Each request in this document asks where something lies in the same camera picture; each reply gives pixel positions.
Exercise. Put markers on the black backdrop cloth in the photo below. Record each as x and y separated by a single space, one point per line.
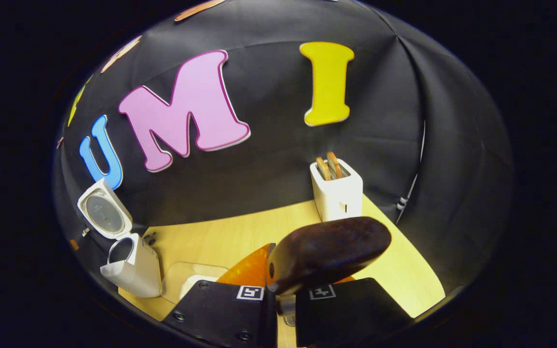
278 145

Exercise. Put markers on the white rice cooker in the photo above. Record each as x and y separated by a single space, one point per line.
138 275

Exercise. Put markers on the white rice heap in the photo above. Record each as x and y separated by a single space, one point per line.
196 285

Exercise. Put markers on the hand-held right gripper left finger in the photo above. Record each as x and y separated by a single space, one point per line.
220 319

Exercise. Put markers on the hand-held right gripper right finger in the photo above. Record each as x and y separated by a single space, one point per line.
346 314

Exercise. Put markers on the clear plastic container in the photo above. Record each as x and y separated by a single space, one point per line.
177 270

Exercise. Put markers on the brown toast slice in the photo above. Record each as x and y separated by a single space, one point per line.
323 169
334 165

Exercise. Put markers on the white toaster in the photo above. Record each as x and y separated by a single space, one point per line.
339 200

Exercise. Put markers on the brown wooden spoon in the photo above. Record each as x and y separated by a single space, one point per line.
327 251

